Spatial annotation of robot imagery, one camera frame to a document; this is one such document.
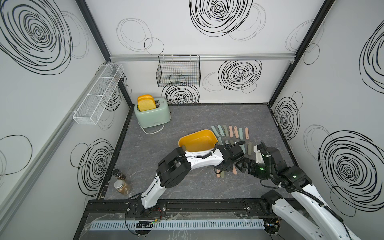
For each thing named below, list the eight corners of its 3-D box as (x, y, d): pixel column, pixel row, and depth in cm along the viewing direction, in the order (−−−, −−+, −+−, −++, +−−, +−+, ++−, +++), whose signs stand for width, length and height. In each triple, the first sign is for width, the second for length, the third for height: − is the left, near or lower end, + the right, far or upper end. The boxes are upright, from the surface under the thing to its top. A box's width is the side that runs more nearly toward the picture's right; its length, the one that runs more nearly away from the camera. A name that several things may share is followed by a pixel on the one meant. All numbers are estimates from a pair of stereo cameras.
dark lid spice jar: (119, 181, 84) (111, 175, 76) (121, 175, 86) (113, 168, 78) (126, 181, 84) (118, 175, 76) (127, 175, 86) (120, 168, 78)
